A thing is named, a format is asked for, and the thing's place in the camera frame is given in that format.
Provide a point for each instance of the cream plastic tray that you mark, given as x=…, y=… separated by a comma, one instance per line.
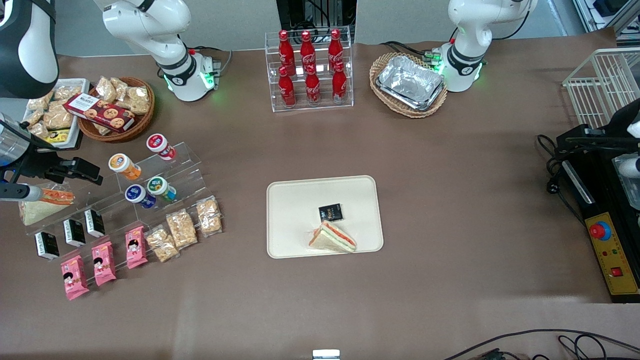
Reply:
x=300, y=215

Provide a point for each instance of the white rectangular tray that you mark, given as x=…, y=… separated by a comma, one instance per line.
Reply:
x=82, y=85

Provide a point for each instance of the wrapped triangle sandwich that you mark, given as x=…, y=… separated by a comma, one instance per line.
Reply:
x=332, y=239
x=40, y=212

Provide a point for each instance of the silver foil tray stack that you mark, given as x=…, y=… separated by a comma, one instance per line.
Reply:
x=410, y=81

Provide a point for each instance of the red cola bottle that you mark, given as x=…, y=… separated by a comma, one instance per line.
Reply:
x=335, y=47
x=313, y=89
x=339, y=85
x=287, y=90
x=286, y=50
x=307, y=49

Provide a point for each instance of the blue gum bottle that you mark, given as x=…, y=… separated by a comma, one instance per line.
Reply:
x=137, y=195

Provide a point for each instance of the dark brown wicker basket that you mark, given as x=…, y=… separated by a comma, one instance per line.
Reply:
x=140, y=127

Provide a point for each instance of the black machine yellow panel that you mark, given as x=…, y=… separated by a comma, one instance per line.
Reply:
x=612, y=250

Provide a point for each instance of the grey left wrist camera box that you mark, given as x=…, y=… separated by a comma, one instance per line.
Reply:
x=631, y=167

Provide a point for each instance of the light wicker basket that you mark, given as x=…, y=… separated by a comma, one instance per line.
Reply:
x=380, y=65

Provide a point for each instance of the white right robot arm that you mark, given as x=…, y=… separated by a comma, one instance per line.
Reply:
x=150, y=25

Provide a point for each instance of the yellow snack packet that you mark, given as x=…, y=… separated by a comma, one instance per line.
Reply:
x=58, y=136

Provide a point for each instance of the black tissue packet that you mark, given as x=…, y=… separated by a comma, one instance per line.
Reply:
x=95, y=223
x=47, y=246
x=331, y=212
x=75, y=233

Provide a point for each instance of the pink snack packet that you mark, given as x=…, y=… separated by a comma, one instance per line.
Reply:
x=74, y=278
x=136, y=247
x=103, y=264

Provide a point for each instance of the clear acrylic bottle rack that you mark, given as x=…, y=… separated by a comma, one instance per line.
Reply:
x=270, y=75

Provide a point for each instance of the black equipment rack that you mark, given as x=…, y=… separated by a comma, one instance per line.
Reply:
x=287, y=12

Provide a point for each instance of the clear acrylic stepped shelf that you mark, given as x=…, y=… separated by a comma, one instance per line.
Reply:
x=187, y=170

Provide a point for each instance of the clear plastic container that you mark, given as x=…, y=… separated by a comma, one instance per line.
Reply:
x=629, y=192

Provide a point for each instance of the red gum bottle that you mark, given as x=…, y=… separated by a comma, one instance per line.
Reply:
x=160, y=146

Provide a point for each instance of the metal frame structure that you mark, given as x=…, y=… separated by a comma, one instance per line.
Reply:
x=607, y=15

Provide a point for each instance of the small white grey device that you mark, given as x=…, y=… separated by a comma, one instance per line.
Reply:
x=326, y=354

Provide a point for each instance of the clear bag peanut snack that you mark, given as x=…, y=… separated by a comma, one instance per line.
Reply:
x=39, y=130
x=34, y=117
x=106, y=89
x=58, y=117
x=67, y=92
x=102, y=129
x=136, y=100
x=39, y=102
x=182, y=229
x=209, y=216
x=162, y=244
x=121, y=87

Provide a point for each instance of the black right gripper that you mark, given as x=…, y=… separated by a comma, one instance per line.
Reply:
x=36, y=164

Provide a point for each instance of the orange gum bottle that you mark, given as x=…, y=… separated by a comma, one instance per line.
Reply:
x=124, y=166

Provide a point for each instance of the red cookie box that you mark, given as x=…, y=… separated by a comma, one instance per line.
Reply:
x=100, y=113

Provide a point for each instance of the green gum bottle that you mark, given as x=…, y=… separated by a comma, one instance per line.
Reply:
x=161, y=187

